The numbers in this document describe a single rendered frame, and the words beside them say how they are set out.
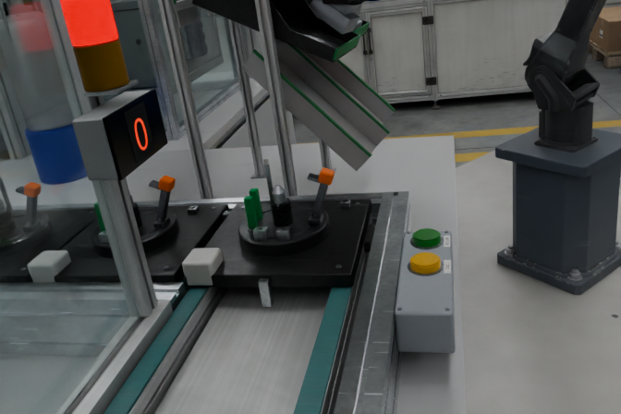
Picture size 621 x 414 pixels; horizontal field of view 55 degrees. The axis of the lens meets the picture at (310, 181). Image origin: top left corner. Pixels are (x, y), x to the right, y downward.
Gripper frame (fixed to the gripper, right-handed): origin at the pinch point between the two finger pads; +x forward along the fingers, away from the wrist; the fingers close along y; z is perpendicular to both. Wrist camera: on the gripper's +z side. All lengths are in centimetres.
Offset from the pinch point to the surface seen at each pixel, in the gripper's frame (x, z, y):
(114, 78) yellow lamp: 6, -4, 50
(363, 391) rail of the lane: -12, -42, 51
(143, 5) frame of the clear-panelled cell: 79, 23, -37
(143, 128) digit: 7.7, -10.0, 47.0
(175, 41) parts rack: 26.5, 2.3, 15.1
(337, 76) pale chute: 18.1, -13.5, -21.0
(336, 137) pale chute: 8.3, -22.9, 4.7
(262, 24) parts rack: 11.5, -0.5, 10.0
